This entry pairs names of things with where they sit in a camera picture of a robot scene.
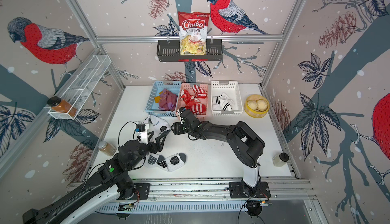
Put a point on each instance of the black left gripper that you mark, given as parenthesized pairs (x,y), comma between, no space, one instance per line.
(154,149)

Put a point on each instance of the red santa pattern sock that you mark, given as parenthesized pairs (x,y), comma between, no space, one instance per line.
(196,107)

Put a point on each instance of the white grey patterned sock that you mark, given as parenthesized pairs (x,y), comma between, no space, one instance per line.
(169,164)

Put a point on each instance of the red snowflake sock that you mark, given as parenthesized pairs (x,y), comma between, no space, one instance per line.
(185,96)

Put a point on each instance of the red white striped sock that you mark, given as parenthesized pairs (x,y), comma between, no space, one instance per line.
(199,92)

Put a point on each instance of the white black-striped sock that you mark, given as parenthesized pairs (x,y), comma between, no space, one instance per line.
(225,102)
(216,103)

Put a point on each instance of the purple yellow sock top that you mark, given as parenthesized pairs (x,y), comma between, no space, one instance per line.
(170,104)

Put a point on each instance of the purple yellow sock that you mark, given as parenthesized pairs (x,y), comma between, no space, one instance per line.
(162,97)
(170,104)

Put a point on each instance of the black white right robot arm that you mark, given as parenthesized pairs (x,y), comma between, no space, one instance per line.
(242,139)

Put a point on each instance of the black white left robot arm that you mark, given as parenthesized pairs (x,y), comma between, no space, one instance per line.
(111,176)

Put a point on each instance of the blue plastic basket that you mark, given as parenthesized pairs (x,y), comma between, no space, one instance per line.
(159,86)

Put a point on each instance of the white plastic basket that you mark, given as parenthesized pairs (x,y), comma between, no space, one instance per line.
(230,88)

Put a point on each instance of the glass jar amber contents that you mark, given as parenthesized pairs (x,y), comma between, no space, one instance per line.
(107,148)

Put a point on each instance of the yellow bowl with buns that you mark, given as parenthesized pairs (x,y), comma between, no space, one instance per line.
(256,106)

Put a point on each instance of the black round knob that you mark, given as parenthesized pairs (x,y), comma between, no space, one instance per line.
(280,159)

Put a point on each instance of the red Chuba cassava chips bag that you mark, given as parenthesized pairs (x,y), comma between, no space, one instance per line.
(193,29)

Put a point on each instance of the orange spice jar black lid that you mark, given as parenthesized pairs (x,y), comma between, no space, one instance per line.
(62,106)

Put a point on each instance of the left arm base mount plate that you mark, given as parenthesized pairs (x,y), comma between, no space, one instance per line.
(137,191)

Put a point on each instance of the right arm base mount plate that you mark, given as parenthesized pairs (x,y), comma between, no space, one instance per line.
(239,190)

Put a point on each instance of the black wall-mounted wire basket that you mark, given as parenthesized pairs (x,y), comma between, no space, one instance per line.
(169,51)

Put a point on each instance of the clear acrylic wall shelf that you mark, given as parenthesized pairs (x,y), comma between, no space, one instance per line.
(81,85)

